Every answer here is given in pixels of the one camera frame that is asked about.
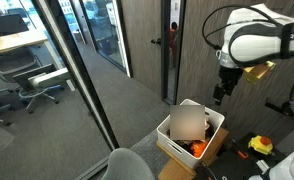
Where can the glass door frame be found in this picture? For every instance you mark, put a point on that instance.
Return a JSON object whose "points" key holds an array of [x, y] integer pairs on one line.
{"points": [[122, 40]]}

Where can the yellow wrist camera mount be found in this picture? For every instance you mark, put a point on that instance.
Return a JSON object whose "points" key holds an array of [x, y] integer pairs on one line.
{"points": [[257, 72]]}

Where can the person in orange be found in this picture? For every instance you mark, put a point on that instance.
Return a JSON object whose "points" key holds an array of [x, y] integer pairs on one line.
{"points": [[173, 38]]}

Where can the white plastic storage box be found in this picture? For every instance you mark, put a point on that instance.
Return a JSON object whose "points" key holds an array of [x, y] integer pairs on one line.
{"points": [[177, 150]]}

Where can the black glass wall post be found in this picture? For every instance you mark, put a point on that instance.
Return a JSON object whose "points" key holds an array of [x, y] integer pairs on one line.
{"points": [[83, 83]]}

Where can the silver aluminium bar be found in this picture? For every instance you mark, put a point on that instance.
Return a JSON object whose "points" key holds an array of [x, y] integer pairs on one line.
{"points": [[262, 165]]}

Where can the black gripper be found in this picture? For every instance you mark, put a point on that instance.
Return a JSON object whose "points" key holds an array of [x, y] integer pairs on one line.
{"points": [[230, 76]]}

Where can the black monitor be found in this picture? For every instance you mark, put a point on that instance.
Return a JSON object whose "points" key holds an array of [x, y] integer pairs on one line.
{"points": [[5, 24]]}

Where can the black perforated board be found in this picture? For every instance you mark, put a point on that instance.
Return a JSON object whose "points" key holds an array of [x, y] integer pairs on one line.
{"points": [[230, 166]]}

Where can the orange plastic object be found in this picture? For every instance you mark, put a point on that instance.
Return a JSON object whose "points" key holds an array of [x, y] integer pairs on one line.
{"points": [[199, 149]]}

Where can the wooden door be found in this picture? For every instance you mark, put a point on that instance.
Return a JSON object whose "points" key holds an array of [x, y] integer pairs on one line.
{"points": [[142, 36]]}

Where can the yellow emergency stop button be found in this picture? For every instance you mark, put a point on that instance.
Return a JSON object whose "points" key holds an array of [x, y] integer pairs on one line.
{"points": [[258, 146]]}

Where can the black cloth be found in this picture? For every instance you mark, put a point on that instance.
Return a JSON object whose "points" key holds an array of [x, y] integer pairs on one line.
{"points": [[210, 131]]}

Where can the wooden top desk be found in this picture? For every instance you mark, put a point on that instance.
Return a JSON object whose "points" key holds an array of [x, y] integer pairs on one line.
{"points": [[13, 39]]}

